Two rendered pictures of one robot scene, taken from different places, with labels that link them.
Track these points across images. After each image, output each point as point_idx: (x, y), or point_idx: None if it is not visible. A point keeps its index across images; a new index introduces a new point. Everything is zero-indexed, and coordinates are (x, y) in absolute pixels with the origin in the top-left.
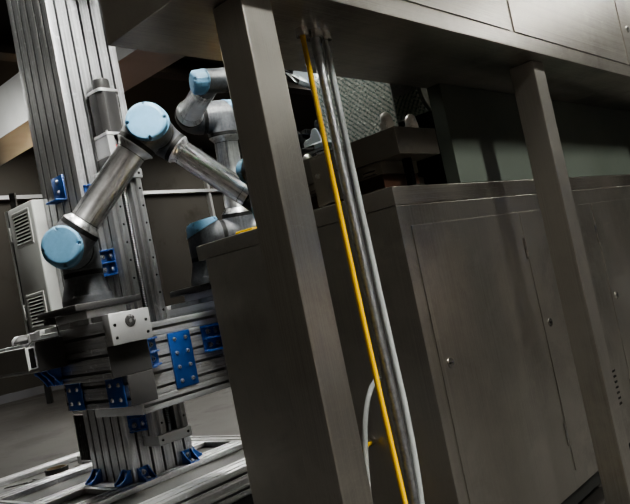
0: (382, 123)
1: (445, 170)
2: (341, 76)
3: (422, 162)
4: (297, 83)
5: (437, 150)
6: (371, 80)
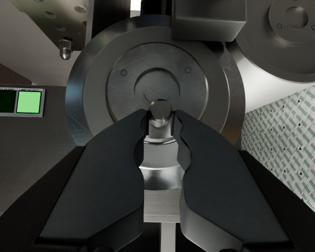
0: (59, 49)
1: (140, 15)
2: (7, 84)
3: (162, 7)
4: (77, 151)
5: None
6: (49, 85)
